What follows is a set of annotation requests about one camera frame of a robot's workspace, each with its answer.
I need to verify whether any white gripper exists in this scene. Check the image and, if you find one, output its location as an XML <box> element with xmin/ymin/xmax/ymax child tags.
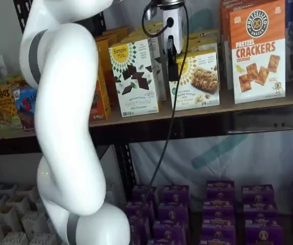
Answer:
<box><xmin>162</xmin><ymin>5</ymin><xmax>186</xmax><ymax>81</ymax></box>

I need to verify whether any wooden shelf board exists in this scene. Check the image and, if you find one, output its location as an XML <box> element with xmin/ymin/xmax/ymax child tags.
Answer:
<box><xmin>89</xmin><ymin>90</ymin><xmax>293</xmax><ymax>127</ymax></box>
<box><xmin>0</xmin><ymin>126</ymin><xmax>38</xmax><ymax>141</ymax></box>

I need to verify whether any orange Revival cracker box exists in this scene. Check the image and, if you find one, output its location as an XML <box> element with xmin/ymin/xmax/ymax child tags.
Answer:
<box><xmin>99</xmin><ymin>30</ymin><xmax>118</xmax><ymax>112</ymax></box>
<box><xmin>105</xmin><ymin>25</ymin><xmax>131</xmax><ymax>52</ymax></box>
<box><xmin>88</xmin><ymin>38</ymin><xmax>112</xmax><ymax>121</ymax></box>

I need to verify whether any black metal shelf rack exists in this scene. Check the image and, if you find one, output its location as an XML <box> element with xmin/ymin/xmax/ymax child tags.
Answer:
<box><xmin>0</xmin><ymin>0</ymin><xmax>44</xmax><ymax>187</ymax></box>
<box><xmin>88</xmin><ymin>7</ymin><xmax>293</xmax><ymax>191</ymax></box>

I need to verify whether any white backdrop sheet teal stripe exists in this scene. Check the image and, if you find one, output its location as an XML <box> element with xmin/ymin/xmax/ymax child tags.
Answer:
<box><xmin>103</xmin><ymin>0</ymin><xmax>293</xmax><ymax>189</ymax></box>

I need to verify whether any long black cable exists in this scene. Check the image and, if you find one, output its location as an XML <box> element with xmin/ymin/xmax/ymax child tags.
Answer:
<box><xmin>150</xmin><ymin>4</ymin><xmax>189</xmax><ymax>187</ymax></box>

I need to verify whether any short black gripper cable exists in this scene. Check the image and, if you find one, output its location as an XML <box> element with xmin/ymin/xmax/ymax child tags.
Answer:
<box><xmin>141</xmin><ymin>0</ymin><xmax>175</xmax><ymax>36</ymax></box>

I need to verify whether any purple Annie's box orange stripe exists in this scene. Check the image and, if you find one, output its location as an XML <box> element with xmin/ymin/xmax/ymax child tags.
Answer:
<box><xmin>206</xmin><ymin>180</ymin><xmax>236</xmax><ymax>202</ymax></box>
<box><xmin>202</xmin><ymin>200</ymin><xmax>236</xmax><ymax>219</ymax></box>
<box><xmin>200</xmin><ymin>216</ymin><xmax>238</xmax><ymax>245</ymax></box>

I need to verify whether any orange pretzel crackers box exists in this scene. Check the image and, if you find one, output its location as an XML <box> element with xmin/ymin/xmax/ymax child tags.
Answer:
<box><xmin>229</xmin><ymin>2</ymin><xmax>287</xmax><ymax>105</ymax></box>

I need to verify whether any blue Clif ZBar box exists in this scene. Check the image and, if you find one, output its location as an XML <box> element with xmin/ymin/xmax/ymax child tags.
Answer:
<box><xmin>12</xmin><ymin>85</ymin><xmax>39</xmax><ymax>131</ymax></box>

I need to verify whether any yellow Bobo's snack box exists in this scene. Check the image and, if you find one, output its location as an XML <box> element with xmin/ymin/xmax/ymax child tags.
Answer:
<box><xmin>0</xmin><ymin>85</ymin><xmax>23</xmax><ymax>130</ymax></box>
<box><xmin>7</xmin><ymin>76</ymin><xmax>31</xmax><ymax>90</ymax></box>

